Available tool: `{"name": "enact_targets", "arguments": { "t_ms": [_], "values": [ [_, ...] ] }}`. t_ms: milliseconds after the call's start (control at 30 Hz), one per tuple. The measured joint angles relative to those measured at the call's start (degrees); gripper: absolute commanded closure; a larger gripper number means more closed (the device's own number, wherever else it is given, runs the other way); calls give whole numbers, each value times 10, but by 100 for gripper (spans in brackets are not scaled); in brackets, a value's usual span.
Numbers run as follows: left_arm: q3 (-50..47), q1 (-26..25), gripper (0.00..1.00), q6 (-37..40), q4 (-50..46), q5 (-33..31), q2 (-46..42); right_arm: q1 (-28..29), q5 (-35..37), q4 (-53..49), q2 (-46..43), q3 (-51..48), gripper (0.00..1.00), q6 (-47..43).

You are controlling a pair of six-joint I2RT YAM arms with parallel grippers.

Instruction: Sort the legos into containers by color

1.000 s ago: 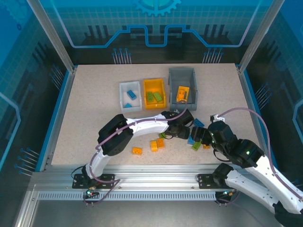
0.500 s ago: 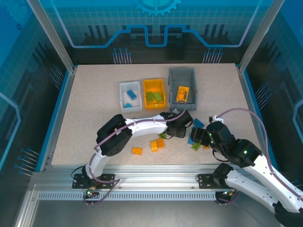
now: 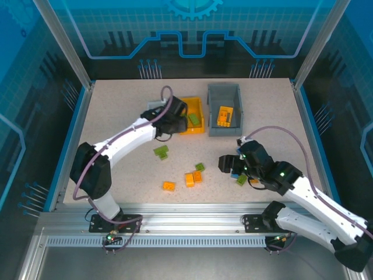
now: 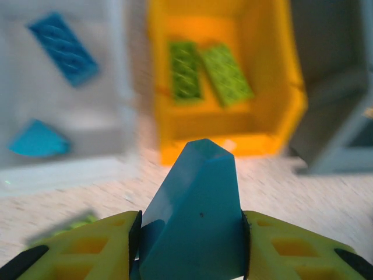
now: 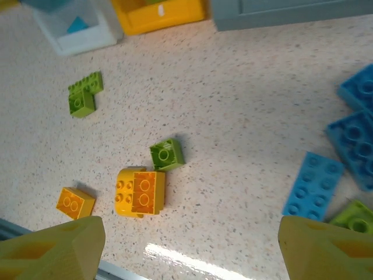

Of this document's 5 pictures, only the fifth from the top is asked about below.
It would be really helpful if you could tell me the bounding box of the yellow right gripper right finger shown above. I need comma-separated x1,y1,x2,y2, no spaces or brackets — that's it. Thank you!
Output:
276,215,373,280

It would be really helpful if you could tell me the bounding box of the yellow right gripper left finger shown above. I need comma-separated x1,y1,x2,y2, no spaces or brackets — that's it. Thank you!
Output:
0,215,106,280

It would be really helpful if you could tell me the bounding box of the yellow two-by-two lego brick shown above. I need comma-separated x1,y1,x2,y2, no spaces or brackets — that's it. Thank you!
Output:
55,187,97,221

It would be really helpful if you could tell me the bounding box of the blue two-by-four lego plate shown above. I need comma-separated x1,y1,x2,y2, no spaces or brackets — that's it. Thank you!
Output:
281,151,345,222

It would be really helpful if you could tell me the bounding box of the blue lego brick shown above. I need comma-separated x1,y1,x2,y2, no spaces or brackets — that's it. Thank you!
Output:
337,63,373,113
325,109,373,193
22,0,69,12
66,16,90,34

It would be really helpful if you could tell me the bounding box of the green two-by-two lego brick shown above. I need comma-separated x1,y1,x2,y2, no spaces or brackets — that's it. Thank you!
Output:
149,137,186,172
68,89,97,119

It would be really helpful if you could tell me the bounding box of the gray plastic bin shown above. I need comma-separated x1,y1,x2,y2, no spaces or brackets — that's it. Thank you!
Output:
210,0,373,32

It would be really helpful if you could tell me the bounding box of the white plastic bin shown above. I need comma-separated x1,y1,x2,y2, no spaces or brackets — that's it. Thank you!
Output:
22,0,125,57

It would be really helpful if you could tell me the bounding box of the yellow plastic bin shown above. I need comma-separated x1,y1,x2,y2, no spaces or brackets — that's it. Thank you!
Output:
111,0,209,36

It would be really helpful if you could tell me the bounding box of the aluminium front frame rail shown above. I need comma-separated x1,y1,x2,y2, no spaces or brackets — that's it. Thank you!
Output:
0,217,155,280

